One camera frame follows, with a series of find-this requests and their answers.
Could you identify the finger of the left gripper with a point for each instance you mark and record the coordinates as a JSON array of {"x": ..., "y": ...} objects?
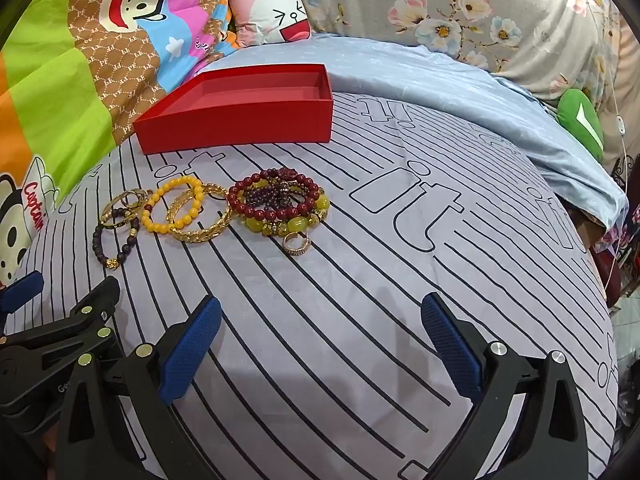
[
  {"x": 37, "y": 363},
  {"x": 21, "y": 291}
]

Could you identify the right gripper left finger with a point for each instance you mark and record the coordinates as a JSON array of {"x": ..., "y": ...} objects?
[{"x": 93, "y": 439}]

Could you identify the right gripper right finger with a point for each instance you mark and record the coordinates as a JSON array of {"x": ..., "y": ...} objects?
[{"x": 525, "y": 420}]

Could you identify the thin gold bangle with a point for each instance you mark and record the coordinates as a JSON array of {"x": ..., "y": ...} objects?
[{"x": 123, "y": 208}]

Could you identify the twisted gold bangle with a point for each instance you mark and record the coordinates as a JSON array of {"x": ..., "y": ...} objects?
[{"x": 198, "y": 236}]

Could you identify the red jewelry tray box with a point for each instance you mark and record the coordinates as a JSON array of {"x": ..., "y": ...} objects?
[{"x": 278, "y": 103}]

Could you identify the colourful monkey cartoon blanket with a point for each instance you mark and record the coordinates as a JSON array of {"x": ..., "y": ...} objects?
[{"x": 75, "y": 75}]

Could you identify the light blue duvet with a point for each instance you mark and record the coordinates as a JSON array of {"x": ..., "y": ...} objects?
[{"x": 416, "y": 75}]

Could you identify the green plush toy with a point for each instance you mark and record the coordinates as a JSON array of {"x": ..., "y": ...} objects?
[{"x": 577, "y": 115}]

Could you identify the pink white cartoon pillow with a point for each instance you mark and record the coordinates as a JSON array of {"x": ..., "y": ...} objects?
[{"x": 260, "y": 22}]

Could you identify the grey floral quilt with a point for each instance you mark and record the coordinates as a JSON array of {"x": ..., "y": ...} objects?
[{"x": 544, "y": 46}]

